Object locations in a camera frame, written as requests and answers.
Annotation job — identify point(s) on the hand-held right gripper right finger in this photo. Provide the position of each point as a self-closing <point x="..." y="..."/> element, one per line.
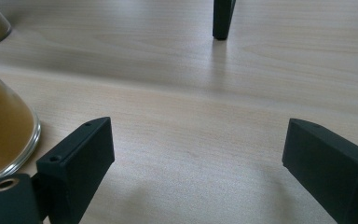
<point x="329" y="168"/>

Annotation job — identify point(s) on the white-lidded jar of orange powder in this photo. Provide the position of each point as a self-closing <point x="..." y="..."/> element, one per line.
<point x="3" y="130"/>

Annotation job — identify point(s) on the black shelf with metal legs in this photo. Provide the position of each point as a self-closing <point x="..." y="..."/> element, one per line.
<point x="223" y="18"/>

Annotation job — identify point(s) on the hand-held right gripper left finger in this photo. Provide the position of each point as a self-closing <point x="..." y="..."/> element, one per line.
<point x="77" y="161"/>

